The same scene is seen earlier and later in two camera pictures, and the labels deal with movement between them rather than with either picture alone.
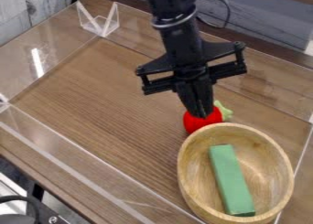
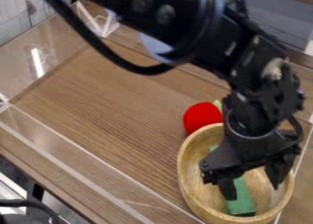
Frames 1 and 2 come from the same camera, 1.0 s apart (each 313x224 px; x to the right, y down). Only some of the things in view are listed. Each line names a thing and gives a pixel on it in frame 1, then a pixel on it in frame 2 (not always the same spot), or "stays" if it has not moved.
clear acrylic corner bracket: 100,25 stays
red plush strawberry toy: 220,115 stays
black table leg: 38,191 stays
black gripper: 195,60 -> 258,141
